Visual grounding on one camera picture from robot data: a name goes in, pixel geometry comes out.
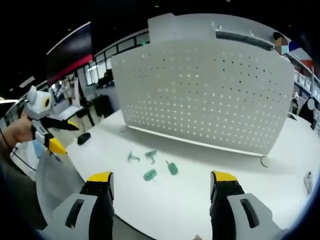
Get white handheld device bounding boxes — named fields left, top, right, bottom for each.
left=303, top=171, right=315, bottom=194

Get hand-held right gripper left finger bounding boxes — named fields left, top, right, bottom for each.
left=37, top=171, right=116, bottom=240

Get grey cloth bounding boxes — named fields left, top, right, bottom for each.
left=34, top=151, right=85, bottom=226

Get black office chair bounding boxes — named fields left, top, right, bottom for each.
left=92, top=94, right=113, bottom=119

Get white panel box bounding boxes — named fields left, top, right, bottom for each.
left=147, top=13, right=276, bottom=52

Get white side table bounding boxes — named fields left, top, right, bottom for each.
left=52, top=104, right=84, bottom=121

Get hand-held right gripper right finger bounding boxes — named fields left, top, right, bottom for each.
left=209, top=170, right=289, bottom=240

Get black oval object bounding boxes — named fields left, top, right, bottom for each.
left=77, top=132, right=92, bottom=146

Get person's left hand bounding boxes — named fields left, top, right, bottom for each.
left=11, top=116, right=35, bottom=144

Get white perforated mounting plate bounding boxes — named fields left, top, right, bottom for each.
left=110, top=39, right=296, bottom=168

